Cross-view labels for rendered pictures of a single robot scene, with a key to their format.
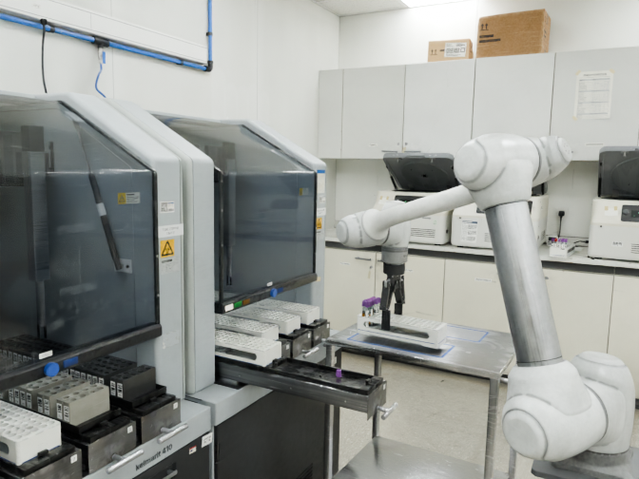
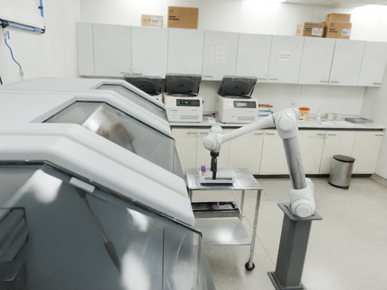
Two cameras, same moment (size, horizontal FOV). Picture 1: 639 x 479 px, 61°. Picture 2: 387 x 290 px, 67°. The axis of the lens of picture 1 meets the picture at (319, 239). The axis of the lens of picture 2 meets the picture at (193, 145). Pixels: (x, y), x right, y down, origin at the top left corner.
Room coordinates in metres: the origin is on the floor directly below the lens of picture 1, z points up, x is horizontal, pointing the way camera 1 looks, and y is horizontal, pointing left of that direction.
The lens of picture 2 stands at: (0.15, 1.25, 1.82)
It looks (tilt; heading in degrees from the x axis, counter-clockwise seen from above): 17 degrees down; 323
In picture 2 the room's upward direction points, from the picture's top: 3 degrees clockwise
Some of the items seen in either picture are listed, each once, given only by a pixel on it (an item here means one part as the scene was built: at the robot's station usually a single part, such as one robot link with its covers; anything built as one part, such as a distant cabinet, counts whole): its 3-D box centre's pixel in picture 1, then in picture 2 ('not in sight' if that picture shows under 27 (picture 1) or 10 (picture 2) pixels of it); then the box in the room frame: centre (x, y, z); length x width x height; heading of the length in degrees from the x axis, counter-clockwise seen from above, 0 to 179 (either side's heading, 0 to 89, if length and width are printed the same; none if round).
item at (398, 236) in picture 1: (393, 223); (215, 135); (1.84, -0.25, 1.23); 0.13 x 0.11 x 0.16; 126
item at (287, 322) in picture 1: (261, 320); not in sight; (2.02, 0.22, 0.83); 0.30 x 0.10 x 0.06; 62
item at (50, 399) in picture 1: (67, 399); not in sight; (1.25, 0.60, 0.85); 0.12 x 0.02 x 0.06; 151
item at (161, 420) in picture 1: (77, 391); not in sight; (1.46, 0.67, 0.78); 0.73 x 0.14 x 0.09; 62
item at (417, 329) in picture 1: (400, 328); (216, 176); (1.83, -0.29, 0.87); 0.30 x 0.10 x 0.06; 59
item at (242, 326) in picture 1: (236, 331); not in sight; (1.89, 0.29, 0.83); 0.30 x 0.10 x 0.06; 62
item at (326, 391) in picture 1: (281, 374); (193, 210); (1.62, 0.11, 0.78); 0.73 x 0.14 x 0.09; 62
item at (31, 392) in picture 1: (50, 393); not in sight; (1.28, 0.66, 0.85); 0.12 x 0.02 x 0.06; 152
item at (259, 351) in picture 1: (235, 348); not in sight; (1.70, 0.27, 0.83); 0.30 x 0.10 x 0.06; 62
